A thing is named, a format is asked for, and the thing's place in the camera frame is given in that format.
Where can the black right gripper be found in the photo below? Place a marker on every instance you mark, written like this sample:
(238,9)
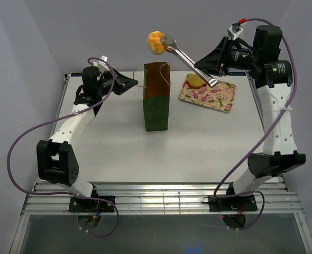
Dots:
(210,64)

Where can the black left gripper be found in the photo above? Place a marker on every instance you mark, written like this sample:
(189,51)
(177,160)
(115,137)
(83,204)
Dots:
(123,83)

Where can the sliced brown bread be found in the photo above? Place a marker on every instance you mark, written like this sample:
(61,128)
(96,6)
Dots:
(194,81)

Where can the green paper bag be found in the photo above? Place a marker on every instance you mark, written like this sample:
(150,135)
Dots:
(156,95)

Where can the metal tongs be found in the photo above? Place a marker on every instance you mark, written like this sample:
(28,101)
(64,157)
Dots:
(172,47)

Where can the round scored bun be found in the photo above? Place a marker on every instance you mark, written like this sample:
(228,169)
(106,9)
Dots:
(154,44)

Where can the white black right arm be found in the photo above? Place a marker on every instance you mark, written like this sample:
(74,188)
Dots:
(273,80)

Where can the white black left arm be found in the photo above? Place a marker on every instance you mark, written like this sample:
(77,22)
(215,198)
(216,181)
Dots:
(57,162)

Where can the blue label right corner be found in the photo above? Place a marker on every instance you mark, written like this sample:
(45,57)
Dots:
(237,73)

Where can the blue label corner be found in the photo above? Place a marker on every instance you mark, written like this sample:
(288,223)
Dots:
(237,73)
(76,74)

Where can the floral tray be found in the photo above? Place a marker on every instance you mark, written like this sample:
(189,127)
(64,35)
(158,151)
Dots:
(219,98)

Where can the blue label left corner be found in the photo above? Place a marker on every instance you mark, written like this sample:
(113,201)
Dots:
(76,74)

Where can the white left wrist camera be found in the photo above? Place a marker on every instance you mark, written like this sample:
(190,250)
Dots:
(102,61)

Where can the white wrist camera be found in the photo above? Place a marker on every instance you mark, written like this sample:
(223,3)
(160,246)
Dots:
(235,30)
(102,61)

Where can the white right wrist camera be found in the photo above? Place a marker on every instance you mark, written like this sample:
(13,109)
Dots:
(235,30)

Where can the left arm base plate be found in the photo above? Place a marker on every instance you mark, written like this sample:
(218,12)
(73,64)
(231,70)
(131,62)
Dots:
(79,205)

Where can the aluminium frame rails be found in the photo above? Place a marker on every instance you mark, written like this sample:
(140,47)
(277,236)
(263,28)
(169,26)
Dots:
(160,199)

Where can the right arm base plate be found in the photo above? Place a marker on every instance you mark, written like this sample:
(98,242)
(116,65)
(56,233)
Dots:
(233,204)

